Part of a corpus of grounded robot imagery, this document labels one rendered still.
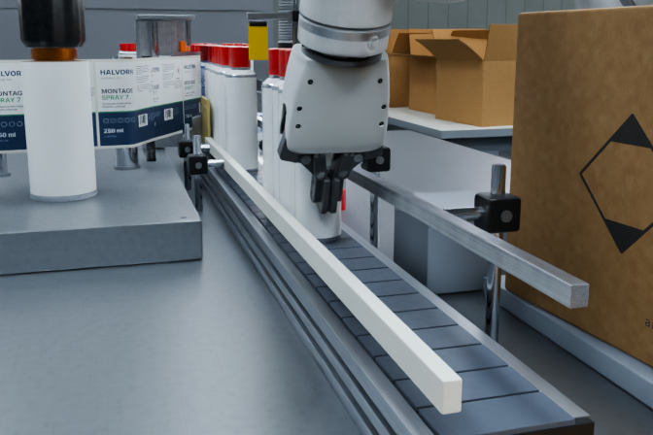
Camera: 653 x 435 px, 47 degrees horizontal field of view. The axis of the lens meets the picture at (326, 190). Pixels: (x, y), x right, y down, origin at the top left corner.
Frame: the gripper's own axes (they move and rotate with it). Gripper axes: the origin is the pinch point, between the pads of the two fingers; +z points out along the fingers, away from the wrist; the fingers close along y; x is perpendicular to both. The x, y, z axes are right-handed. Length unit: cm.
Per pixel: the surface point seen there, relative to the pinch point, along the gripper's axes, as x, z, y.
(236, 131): -45.6, 15.9, 1.5
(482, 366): 30.6, -4.4, -2.3
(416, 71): -232, 82, -113
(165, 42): -85, 15, 10
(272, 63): -24.0, -4.4, 1.1
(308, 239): 8.5, -0.1, 4.0
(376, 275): 11.2, 2.7, -2.1
